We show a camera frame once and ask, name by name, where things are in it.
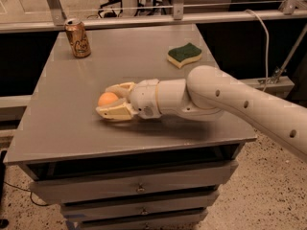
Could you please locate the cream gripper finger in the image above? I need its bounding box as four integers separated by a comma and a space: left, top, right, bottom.
96, 98, 137, 121
106, 81, 135, 99

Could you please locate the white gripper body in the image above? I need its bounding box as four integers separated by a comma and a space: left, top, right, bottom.
130, 79, 161, 119

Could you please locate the orange fruit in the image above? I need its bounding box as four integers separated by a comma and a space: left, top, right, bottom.
98, 92, 118, 106

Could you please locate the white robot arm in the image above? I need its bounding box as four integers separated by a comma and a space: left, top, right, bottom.
96, 65, 307, 161

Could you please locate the green yellow sponge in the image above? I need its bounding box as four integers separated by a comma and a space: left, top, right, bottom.
167, 43, 202, 69

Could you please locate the gold soda can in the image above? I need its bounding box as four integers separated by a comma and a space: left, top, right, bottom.
64, 18, 91, 58

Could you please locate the grey drawer cabinet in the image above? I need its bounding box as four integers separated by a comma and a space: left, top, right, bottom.
3, 23, 258, 230

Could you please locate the top grey drawer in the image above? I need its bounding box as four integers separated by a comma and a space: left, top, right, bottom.
30, 160, 238, 204

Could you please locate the grey drawer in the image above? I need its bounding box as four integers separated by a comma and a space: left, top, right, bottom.
61, 188, 219, 221
66, 208, 208, 230
30, 160, 238, 204

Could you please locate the middle grey drawer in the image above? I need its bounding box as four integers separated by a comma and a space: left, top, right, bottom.
61, 188, 219, 221

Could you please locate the bottom grey drawer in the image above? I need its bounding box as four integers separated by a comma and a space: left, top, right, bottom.
66, 208, 208, 230

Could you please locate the black floor cable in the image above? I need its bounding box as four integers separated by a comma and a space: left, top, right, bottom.
3, 180, 52, 208

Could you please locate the white cable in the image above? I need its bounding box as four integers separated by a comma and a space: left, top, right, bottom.
245, 9, 271, 93

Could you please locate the metal railing frame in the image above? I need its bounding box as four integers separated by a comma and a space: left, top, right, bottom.
0, 0, 307, 33

